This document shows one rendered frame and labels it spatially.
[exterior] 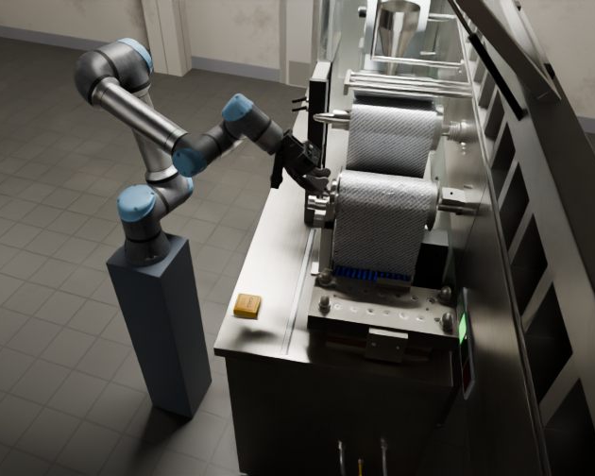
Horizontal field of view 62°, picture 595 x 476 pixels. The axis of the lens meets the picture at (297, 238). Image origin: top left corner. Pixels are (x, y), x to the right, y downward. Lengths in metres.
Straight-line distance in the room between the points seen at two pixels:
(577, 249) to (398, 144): 0.87
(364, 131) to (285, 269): 0.51
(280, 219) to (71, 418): 1.32
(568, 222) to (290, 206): 1.29
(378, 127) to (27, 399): 1.96
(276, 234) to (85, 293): 1.48
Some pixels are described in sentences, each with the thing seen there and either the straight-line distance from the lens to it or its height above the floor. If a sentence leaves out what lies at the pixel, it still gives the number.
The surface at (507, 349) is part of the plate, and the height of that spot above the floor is 1.40.
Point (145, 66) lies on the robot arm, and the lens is 1.58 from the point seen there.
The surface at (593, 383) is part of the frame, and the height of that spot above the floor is 1.60.
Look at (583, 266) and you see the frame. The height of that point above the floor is 1.65.
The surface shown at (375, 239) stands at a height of 1.15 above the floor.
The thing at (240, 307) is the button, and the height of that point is 0.92.
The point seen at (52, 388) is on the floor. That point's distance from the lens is 2.64.
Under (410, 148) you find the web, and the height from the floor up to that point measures 1.31.
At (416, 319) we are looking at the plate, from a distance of 1.37.
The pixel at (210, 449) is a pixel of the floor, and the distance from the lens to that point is 2.30.
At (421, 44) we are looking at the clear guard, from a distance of 2.22.
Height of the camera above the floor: 2.07
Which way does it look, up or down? 42 degrees down
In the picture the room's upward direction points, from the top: 2 degrees clockwise
